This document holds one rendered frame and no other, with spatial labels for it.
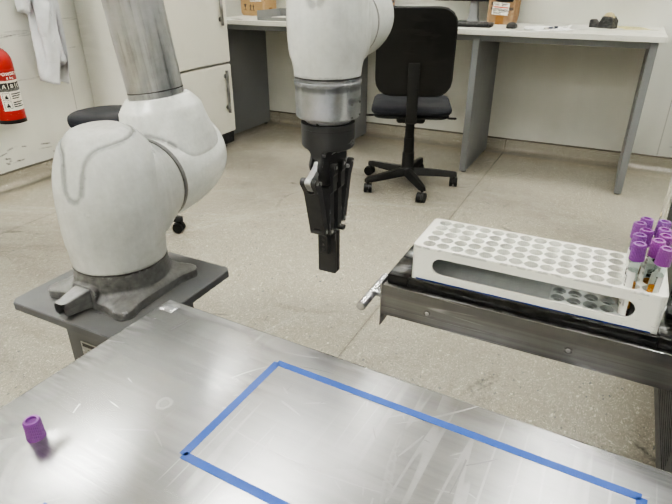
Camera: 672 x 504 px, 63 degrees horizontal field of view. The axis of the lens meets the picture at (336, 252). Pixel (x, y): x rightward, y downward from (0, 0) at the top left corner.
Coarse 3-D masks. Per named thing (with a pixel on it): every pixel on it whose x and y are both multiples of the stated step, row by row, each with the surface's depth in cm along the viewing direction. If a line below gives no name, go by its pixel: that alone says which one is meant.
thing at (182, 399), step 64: (192, 320) 64; (64, 384) 54; (128, 384) 54; (192, 384) 54; (256, 384) 54; (320, 384) 54; (384, 384) 54; (0, 448) 46; (64, 448) 46; (128, 448) 46; (192, 448) 46; (256, 448) 46; (320, 448) 46; (384, 448) 46; (448, 448) 46; (512, 448) 46; (576, 448) 46
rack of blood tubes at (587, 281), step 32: (448, 224) 78; (416, 256) 72; (448, 256) 70; (480, 256) 68; (512, 256) 68; (544, 256) 68; (576, 256) 68; (608, 256) 68; (480, 288) 70; (512, 288) 72; (544, 288) 72; (576, 288) 64; (608, 288) 62; (640, 288) 61; (608, 320) 64; (640, 320) 62
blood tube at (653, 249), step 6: (654, 240) 60; (660, 240) 60; (654, 246) 60; (660, 246) 60; (648, 252) 61; (654, 252) 60; (648, 258) 61; (654, 258) 60; (648, 264) 61; (654, 264) 61; (648, 270) 62; (648, 276) 62
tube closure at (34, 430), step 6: (24, 420) 47; (30, 420) 47; (36, 420) 47; (24, 426) 46; (30, 426) 46; (36, 426) 47; (42, 426) 47; (24, 432) 47; (30, 432) 46; (36, 432) 47; (42, 432) 47; (30, 438) 47; (36, 438) 47; (42, 438) 47
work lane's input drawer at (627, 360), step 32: (384, 288) 74; (416, 288) 73; (448, 288) 71; (416, 320) 74; (448, 320) 72; (480, 320) 69; (512, 320) 67; (544, 320) 67; (576, 320) 65; (544, 352) 67; (576, 352) 65; (608, 352) 63; (640, 352) 62
